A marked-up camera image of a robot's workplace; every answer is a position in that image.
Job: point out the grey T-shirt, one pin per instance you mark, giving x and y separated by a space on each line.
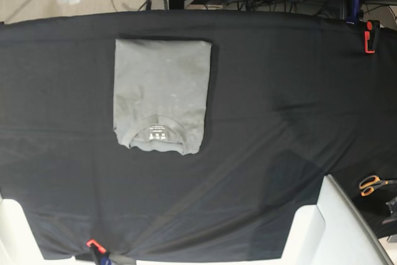
160 94

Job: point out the black table cloth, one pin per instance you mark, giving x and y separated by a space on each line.
291 99

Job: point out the orange black clamp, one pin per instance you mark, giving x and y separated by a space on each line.
98 253

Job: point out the red clamp on right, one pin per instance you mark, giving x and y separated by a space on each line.
371 36

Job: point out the blue clamp on right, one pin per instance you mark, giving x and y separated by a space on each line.
355 14

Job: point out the orange handled scissors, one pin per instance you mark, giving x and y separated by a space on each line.
371 183

